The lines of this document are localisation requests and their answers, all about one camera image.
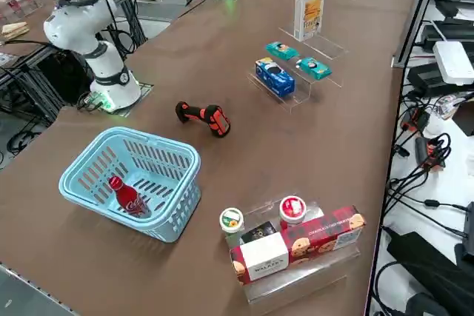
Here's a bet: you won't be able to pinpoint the white yellow cookie box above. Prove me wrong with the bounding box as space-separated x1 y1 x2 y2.
293 0 326 41

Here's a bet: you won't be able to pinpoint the orange black barcode scanner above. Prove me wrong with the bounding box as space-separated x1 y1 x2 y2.
175 100 232 139

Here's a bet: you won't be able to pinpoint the red Coca-Cola bottle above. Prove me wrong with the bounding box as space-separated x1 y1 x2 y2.
107 175 152 218

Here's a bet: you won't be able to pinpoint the light blue shopping basket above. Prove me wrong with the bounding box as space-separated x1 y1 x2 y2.
58 126 203 243

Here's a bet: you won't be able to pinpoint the teal snack packet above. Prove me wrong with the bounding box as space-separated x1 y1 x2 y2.
298 56 333 81
265 41 300 61

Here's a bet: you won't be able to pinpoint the clear acrylic tiered snack shelf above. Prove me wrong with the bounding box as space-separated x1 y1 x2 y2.
247 26 349 114

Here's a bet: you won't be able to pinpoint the blue Oreo cookie box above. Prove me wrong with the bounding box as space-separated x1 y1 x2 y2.
254 57 296 99

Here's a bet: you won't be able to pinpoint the black power brick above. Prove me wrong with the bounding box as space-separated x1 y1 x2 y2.
407 62 447 98

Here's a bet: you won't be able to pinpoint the orange black plug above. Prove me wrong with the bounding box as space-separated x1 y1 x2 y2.
402 107 431 132

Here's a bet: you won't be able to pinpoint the white plastic device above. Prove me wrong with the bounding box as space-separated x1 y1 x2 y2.
432 40 474 86

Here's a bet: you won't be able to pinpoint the white bottle red lid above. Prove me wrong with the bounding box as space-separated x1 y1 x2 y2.
278 196 308 231

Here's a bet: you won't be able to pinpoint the white bottle green lid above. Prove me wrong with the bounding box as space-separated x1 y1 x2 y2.
218 207 245 249

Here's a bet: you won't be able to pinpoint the small black box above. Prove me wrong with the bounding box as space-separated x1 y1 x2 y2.
239 221 277 246

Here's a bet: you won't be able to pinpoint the red plaid cookie box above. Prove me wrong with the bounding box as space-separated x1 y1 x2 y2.
229 204 367 286

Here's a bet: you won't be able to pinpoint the tan layered block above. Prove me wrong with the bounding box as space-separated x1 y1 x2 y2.
0 21 30 41

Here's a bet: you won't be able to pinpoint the clear acrylic tiered bottle shelf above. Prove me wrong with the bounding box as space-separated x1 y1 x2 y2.
221 197 362 305

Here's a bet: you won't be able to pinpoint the aluminium frame post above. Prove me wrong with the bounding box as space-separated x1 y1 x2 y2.
392 0 445 69

